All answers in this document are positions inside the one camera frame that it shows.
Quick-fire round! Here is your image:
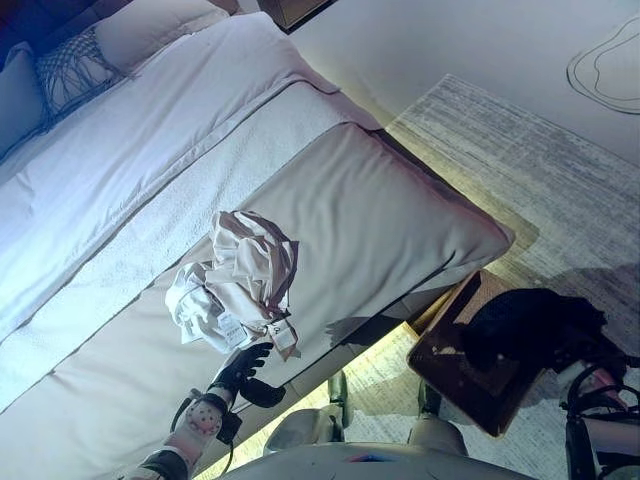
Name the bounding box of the silver right robot leg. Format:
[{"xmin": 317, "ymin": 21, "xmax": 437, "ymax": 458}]
[{"xmin": 407, "ymin": 379, "xmax": 471, "ymax": 456}]

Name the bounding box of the brown wicker laundry basket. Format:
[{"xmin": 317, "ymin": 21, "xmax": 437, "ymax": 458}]
[{"xmin": 405, "ymin": 269, "xmax": 551, "ymax": 441}]

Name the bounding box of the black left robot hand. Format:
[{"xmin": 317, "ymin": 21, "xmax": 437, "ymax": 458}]
[{"xmin": 207, "ymin": 342, "xmax": 286, "ymax": 409}]

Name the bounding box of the small white floor mat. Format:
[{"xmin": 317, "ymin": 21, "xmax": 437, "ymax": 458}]
[{"xmin": 566, "ymin": 12, "xmax": 640, "ymax": 106}]

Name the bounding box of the white pillow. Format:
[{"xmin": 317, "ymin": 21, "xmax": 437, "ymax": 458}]
[{"xmin": 94, "ymin": 0, "xmax": 231, "ymax": 71}]

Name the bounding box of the white textured blanket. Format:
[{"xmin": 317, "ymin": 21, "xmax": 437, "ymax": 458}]
[{"xmin": 0, "ymin": 84, "xmax": 351, "ymax": 386}]

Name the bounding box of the silver left robot leg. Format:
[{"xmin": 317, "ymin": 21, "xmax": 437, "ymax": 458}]
[{"xmin": 264, "ymin": 369, "xmax": 351, "ymax": 451}]

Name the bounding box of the grey patterned fringed cushion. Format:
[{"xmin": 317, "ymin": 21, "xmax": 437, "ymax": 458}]
[{"xmin": 34, "ymin": 27, "xmax": 136, "ymax": 121}]

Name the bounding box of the grey robot torso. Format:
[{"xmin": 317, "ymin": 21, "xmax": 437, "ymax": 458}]
[{"xmin": 219, "ymin": 439, "xmax": 566, "ymax": 480}]

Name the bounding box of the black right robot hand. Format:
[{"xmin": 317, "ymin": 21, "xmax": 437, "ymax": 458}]
[{"xmin": 547, "ymin": 343, "xmax": 626, "ymax": 375}]

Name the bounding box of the white duvet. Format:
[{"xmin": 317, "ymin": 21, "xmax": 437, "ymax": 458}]
[{"xmin": 0, "ymin": 10, "xmax": 341, "ymax": 341}]

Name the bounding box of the plain bluish pillow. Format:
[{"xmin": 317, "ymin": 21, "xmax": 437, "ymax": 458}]
[{"xmin": 0, "ymin": 42, "xmax": 46, "ymax": 156}]

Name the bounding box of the beige bed cover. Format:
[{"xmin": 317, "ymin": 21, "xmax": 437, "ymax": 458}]
[{"xmin": 0, "ymin": 122, "xmax": 516, "ymax": 480}]

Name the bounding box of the grey striped area rug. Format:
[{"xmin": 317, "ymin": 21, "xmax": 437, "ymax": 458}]
[{"xmin": 199, "ymin": 73, "xmax": 640, "ymax": 480}]

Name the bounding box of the silver robot leg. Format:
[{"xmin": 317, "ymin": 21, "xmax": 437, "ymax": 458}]
[
  {"xmin": 264, "ymin": 369, "xmax": 351, "ymax": 451},
  {"xmin": 407, "ymin": 379, "xmax": 471, "ymax": 456}
]

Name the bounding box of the black garment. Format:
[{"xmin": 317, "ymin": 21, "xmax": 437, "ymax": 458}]
[{"xmin": 459, "ymin": 287, "xmax": 626, "ymax": 374}]

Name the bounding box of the brown tufted headboard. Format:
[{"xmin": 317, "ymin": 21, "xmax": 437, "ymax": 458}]
[{"xmin": 0, "ymin": 0, "xmax": 101, "ymax": 64}]

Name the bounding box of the beige garment with tag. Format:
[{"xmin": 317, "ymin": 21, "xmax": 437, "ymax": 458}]
[{"xmin": 204, "ymin": 209, "xmax": 301, "ymax": 361}]

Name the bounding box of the white garment with label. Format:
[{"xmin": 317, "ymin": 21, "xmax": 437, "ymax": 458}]
[{"xmin": 167, "ymin": 262, "xmax": 251, "ymax": 356}]

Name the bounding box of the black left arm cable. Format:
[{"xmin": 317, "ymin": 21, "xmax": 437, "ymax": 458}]
[{"xmin": 172, "ymin": 397, "xmax": 241, "ymax": 466}]

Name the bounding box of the brown two-drawer nightstand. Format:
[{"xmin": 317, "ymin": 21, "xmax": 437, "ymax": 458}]
[{"xmin": 262, "ymin": 0, "xmax": 336, "ymax": 34}]

